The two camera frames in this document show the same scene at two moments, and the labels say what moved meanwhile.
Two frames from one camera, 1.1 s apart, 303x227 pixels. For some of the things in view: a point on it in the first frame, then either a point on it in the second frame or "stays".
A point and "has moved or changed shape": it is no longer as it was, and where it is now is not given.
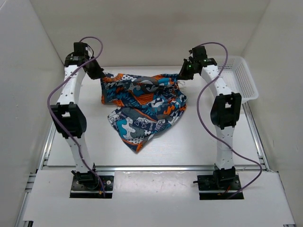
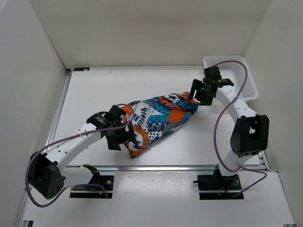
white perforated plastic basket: [237, 76] stays
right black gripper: [183, 75] to [196, 85]
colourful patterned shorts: [146, 102] has moved or changed shape
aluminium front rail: [57, 168] stays
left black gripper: [98, 74] to [126, 137]
